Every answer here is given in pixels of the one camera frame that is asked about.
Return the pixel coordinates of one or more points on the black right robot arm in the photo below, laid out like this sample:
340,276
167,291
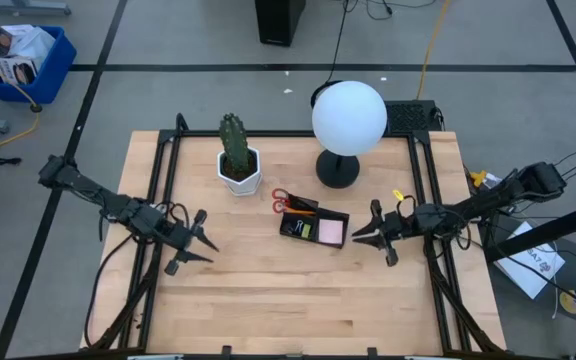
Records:
493,202

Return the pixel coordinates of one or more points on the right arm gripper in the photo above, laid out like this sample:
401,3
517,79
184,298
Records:
413,222

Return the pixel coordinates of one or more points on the white globe lamp black base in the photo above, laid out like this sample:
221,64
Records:
349,119

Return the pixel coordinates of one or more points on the black mesh desk organizer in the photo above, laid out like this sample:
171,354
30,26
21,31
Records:
313,242

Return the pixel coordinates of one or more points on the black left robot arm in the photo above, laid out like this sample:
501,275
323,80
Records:
118,210

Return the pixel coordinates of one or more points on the black diagonal beam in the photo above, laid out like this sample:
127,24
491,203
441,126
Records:
558,227

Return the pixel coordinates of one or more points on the black vented box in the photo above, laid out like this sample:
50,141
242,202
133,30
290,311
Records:
410,116

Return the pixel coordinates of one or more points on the yellow plug connector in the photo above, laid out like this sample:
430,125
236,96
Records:
479,178

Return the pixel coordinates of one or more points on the green cactus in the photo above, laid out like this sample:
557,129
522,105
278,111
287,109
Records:
234,145

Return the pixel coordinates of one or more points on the white hexagonal plant pot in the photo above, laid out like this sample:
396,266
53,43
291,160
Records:
240,187

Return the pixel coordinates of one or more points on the yellow tag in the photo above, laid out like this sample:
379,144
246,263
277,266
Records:
398,194

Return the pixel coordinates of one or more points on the pink sticky note pad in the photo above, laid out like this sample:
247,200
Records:
331,231

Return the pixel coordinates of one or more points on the black computer tower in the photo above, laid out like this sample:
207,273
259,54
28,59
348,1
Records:
280,22

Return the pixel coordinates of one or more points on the blue plastic bin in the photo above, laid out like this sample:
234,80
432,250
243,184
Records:
53,75

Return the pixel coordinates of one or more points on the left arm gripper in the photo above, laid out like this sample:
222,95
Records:
178,235

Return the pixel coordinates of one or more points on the white printed paper sheet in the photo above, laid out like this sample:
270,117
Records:
533,270

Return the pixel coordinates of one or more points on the silver aluminium bar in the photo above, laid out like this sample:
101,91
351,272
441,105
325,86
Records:
425,357
155,357

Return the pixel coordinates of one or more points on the white printed cartons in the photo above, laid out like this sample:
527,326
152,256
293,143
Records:
28,42

